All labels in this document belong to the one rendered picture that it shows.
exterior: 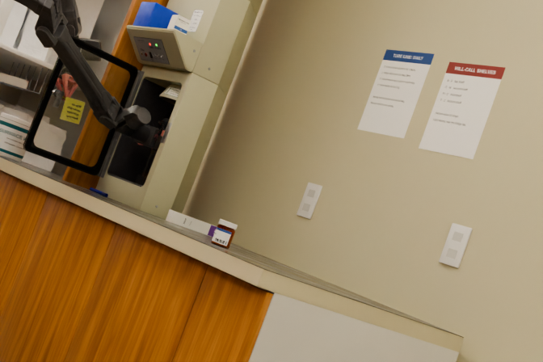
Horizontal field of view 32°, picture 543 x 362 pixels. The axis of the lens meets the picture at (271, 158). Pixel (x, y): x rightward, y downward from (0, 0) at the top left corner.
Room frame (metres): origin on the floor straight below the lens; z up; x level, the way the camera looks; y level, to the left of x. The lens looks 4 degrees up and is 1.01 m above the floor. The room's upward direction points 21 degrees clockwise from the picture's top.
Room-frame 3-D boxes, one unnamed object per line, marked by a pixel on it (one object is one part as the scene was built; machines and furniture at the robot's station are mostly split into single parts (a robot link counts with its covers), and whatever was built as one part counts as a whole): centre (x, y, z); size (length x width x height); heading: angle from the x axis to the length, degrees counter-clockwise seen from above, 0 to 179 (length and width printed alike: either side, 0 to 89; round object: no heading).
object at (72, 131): (3.10, 0.65, 1.19); 0.30 x 0.01 x 0.40; 134
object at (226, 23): (3.17, 0.33, 1.33); 0.32 x 0.25 x 0.77; 38
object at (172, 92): (3.14, 0.34, 1.34); 0.18 x 0.18 x 0.05
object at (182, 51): (3.06, 0.48, 1.46); 0.32 x 0.12 x 0.10; 38
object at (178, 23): (3.00, 0.43, 1.54); 0.05 x 0.05 x 0.06; 30
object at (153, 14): (3.13, 0.53, 1.56); 0.10 x 0.10 x 0.09; 38
